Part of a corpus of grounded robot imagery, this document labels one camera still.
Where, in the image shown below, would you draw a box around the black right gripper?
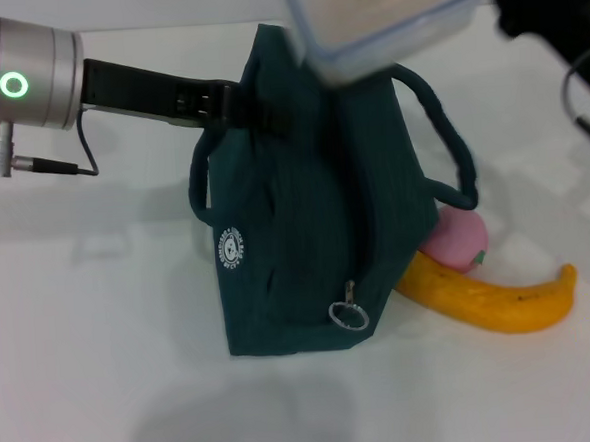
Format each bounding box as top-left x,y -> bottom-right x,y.
492,0 -> 590,94

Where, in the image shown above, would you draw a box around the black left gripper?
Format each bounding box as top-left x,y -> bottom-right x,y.
79,45 -> 292,149

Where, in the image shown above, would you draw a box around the dark teal lunch bag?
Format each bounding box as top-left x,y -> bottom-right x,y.
177,12 -> 487,361

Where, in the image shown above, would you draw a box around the clear blue-rimmed food container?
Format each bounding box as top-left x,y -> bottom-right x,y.
280,0 -> 501,90

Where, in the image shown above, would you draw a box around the yellow banana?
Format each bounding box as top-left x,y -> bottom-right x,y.
391,241 -> 582,341

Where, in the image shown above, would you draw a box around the pink toy peach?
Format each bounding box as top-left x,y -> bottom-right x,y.
419,206 -> 491,277

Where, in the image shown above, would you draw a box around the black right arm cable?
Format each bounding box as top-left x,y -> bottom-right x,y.
557,50 -> 590,155

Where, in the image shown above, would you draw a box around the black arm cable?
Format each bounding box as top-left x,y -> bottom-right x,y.
10,105 -> 101,182
557,50 -> 590,155

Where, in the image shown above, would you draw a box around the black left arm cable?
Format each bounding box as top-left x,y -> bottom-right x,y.
10,105 -> 101,182

